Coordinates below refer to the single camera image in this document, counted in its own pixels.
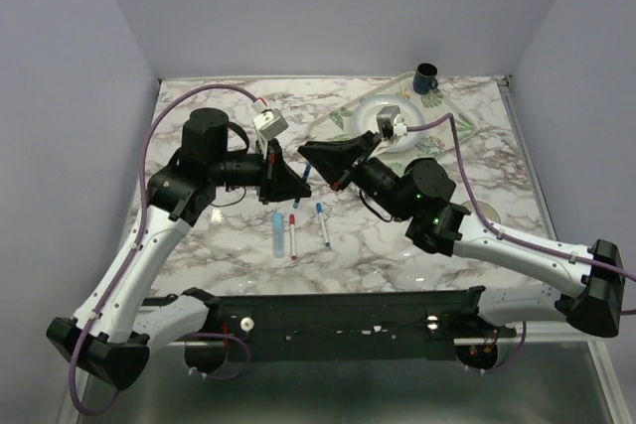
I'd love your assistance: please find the white red marker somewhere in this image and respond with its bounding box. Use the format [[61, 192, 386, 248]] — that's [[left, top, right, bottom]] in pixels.
[[289, 213, 298, 260]]

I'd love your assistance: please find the small white dark-rimmed bowl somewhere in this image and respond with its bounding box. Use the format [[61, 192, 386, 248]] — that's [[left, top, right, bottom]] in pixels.
[[461, 201, 501, 222]]

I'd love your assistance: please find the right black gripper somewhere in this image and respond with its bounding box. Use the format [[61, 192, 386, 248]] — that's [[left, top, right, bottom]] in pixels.
[[295, 138, 406, 227]]

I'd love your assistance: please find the blue gel pen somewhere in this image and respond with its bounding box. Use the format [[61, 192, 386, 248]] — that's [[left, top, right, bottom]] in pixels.
[[292, 163, 312, 210]]

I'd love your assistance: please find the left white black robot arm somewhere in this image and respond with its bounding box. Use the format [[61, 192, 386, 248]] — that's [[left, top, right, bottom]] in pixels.
[[47, 104, 311, 390]]

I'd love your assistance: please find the aluminium frame rail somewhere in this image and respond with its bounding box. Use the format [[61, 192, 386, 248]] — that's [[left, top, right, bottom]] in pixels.
[[497, 75, 633, 423]]

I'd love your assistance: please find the white blue rimmed bowl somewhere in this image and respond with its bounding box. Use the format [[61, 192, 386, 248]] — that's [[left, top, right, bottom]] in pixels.
[[349, 94, 424, 155]]

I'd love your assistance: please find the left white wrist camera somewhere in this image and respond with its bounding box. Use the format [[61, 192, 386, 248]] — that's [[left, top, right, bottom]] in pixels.
[[252, 109, 288, 142]]

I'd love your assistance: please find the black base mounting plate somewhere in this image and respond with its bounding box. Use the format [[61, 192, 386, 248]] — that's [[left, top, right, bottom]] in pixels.
[[198, 287, 513, 361]]

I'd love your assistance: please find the floral serving tray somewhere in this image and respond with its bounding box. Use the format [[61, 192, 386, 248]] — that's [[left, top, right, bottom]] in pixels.
[[309, 72, 477, 174]]

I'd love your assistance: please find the white marker pen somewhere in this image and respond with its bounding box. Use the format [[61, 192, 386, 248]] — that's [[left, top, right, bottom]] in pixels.
[[316, 203, 331, 248]]

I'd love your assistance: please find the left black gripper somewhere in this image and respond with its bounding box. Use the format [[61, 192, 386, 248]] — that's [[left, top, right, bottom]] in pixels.
[[209, 134, 312, 202]]

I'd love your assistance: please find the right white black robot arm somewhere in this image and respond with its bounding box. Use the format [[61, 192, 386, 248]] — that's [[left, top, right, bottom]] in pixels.
[[298, 132, 625, 338]]

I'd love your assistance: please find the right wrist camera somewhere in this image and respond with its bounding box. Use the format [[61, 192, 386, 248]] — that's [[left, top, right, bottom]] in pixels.
[[376, 105, 407, 142]]

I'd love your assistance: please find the dark blue mug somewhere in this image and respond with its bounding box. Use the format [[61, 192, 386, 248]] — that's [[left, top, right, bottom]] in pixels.
[[412, 63, 438, 95]]

